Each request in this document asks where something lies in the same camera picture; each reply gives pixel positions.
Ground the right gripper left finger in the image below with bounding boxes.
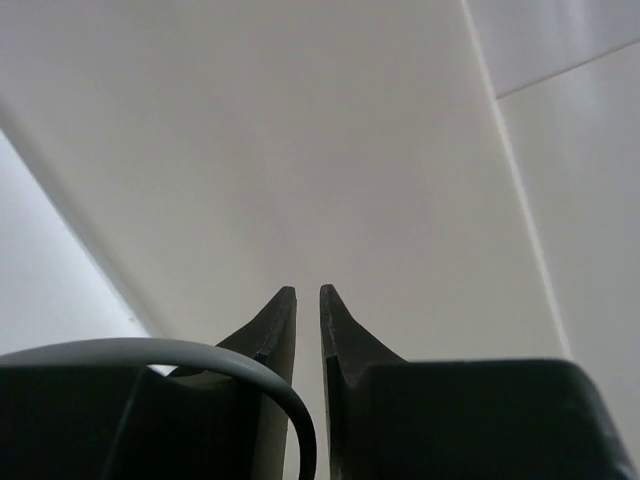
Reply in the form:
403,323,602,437
0,285,298,480

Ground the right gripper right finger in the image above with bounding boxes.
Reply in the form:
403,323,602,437
319,284,639,479

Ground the grey headphone cable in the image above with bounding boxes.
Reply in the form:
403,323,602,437
0,337,318,480

